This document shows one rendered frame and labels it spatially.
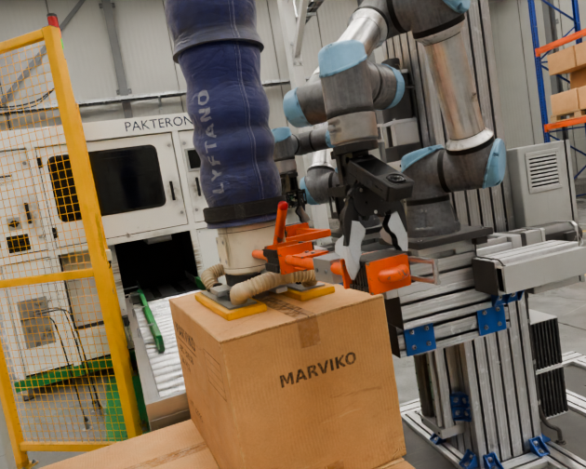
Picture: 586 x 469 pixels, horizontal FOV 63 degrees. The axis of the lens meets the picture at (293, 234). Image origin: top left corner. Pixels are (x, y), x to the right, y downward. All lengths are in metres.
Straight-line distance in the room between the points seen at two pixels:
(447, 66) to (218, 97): 0.54
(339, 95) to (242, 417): 0.67
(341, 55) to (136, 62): 10.21
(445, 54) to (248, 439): 0.94
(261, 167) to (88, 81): 9.73
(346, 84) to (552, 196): 1.11
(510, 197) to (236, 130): 0.92
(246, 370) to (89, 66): 10.14
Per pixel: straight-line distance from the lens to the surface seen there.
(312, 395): 1.12
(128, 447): 1.65
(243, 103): 1.23
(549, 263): 1.38
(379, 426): 1.24
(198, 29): 1.28
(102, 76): 10.87
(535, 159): 1.70
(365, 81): 0.77
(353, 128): 0.75
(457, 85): 1.22
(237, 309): 1.16
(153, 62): 10.92
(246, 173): 1.21
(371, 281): 0.73
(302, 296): 1.20
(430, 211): 1.32
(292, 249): 1.04
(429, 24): 1.18
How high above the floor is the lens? 1.22
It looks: 5 degrees down
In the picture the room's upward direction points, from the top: 10 degrees counter-clockwise
